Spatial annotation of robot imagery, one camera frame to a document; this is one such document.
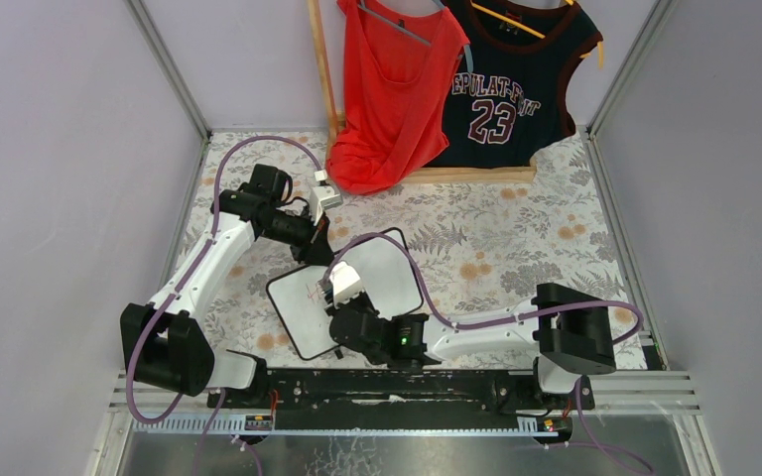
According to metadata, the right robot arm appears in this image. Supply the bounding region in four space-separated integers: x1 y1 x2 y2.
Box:
325 283 616 395

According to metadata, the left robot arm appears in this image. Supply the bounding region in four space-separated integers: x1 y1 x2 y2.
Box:
120 165 342 397

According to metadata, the wooden clothes rack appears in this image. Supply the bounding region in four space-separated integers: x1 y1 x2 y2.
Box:
306 0 540 186

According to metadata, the floral tablecloth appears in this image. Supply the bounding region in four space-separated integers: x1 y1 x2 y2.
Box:
177 133 632 368

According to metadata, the red tank top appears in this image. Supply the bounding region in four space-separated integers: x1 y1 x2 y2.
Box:
325 0 471 196

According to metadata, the grey clothes hanger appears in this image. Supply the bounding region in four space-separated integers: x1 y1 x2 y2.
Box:
357 0 474 73

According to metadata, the navy number 23 jersey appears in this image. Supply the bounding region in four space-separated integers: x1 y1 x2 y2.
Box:
429 1 603 169

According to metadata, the yellow clothes hanger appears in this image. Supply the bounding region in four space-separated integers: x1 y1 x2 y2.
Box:
468 0 607 70

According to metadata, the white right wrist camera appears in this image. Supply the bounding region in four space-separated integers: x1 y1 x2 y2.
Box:
317 262 364 307

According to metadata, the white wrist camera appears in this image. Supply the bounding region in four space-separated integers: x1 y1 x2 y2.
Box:
317 262 364 307
309 170 343 224

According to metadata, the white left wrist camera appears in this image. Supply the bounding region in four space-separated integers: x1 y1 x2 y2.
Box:
309 170 343 224

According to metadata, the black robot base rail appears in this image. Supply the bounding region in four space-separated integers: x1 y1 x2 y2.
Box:
207 368 595 423

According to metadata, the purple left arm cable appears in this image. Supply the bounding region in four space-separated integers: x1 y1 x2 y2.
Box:
124 135 324 425

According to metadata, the white slotted cable duct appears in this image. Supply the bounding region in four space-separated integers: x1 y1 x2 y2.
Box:
132 412 561 437

